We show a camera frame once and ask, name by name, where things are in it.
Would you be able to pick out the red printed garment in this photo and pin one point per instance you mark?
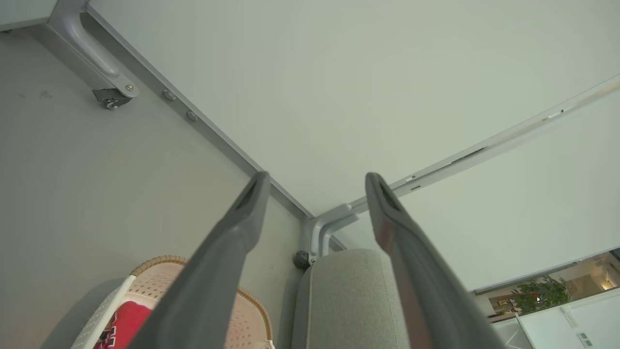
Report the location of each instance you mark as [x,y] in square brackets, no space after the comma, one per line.
[126,320]

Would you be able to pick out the round silver bolt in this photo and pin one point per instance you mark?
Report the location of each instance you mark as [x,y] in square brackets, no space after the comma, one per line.
[169,95]
[192,116]

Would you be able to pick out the green potted plant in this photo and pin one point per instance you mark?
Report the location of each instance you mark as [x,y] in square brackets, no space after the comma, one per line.
[542,293]

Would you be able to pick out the black caster wheel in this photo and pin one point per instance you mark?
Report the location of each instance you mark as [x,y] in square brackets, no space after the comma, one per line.
[300,260]
[111,98]

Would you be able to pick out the white office furniture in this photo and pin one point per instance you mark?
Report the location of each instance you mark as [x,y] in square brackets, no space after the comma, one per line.
[547,325]

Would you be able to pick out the white partition panel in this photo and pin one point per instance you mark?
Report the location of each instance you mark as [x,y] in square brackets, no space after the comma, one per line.
[339,72]
[508,203]
[19,12]

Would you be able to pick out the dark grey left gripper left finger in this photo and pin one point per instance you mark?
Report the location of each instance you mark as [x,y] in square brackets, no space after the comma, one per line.
[203,300]

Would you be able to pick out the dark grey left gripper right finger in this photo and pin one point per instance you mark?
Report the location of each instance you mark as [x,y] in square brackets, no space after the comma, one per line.
[436,310]

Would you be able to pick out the white beige perforated laundry basket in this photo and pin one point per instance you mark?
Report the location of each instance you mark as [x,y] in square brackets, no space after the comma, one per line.
[155,281]

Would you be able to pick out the grey fabric cushion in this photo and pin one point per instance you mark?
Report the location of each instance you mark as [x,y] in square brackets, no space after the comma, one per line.
[348,300]

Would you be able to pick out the grey metal partition foot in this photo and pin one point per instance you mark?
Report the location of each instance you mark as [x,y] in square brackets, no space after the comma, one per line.
[92,48]
[319,232]

